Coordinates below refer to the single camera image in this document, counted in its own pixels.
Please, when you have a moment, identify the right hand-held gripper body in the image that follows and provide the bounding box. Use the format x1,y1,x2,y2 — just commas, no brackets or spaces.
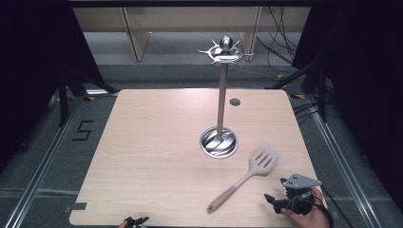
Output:
273,173,323,217

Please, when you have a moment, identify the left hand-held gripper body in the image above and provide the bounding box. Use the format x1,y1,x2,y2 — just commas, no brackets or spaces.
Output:
127,219,148,228

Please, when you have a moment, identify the beige slotted spatula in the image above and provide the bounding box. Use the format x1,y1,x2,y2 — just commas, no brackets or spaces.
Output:
206,145,280,214

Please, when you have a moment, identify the silver metal utensil rack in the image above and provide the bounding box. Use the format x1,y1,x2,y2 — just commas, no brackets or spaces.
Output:
197,35,256,160

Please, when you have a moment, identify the person's right hand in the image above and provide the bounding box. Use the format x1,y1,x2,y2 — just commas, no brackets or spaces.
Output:
279,186,331,228

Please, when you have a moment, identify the black tape strip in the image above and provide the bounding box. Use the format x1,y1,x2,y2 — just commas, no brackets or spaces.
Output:
64,201,87,214

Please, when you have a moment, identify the black metal stand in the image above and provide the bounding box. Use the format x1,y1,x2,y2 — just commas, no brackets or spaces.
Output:
265,61,334,124
47,65,119,128

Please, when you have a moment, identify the black curtain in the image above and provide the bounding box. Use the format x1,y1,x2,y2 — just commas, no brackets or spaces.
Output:
291,0,403,203
0,0,106,174

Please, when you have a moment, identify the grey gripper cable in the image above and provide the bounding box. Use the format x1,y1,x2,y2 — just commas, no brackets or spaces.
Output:
285,193,315,212

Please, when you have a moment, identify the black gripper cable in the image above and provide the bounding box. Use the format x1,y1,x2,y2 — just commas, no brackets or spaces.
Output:
318,183,355,228

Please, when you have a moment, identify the black wrist strap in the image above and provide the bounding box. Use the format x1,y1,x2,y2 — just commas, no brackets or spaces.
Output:
312,202,335,228

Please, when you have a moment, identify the aluminium floor rail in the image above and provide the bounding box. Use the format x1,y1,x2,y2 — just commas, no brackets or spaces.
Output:
303,94,383,228
3,94,86,228

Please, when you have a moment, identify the bundle of black cables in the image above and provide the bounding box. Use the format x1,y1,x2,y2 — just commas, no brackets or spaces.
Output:
255,6,300,74

